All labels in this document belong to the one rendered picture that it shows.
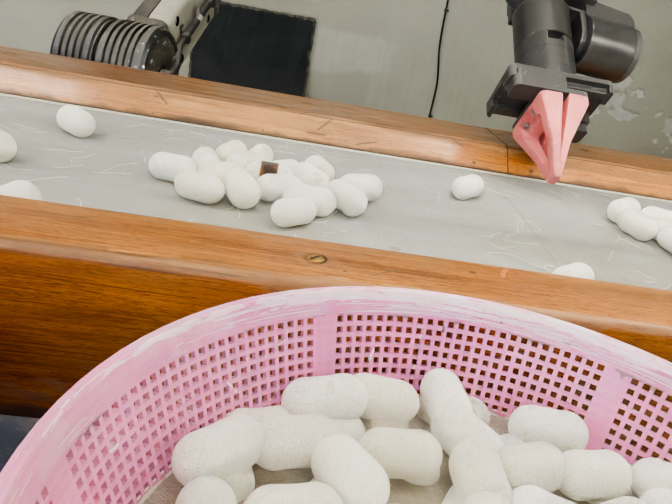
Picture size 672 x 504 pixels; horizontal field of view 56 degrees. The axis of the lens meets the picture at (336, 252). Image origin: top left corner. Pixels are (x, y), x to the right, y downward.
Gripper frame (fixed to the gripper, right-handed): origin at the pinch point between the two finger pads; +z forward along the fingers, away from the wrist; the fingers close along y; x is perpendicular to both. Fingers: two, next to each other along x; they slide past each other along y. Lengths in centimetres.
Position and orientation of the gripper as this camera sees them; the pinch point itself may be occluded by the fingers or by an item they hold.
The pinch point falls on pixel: (553, 172)
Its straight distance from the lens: 61.6
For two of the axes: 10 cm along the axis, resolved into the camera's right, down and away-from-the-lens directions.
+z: -0.8, 8.9, -4.5
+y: 9.8, 1.4, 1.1
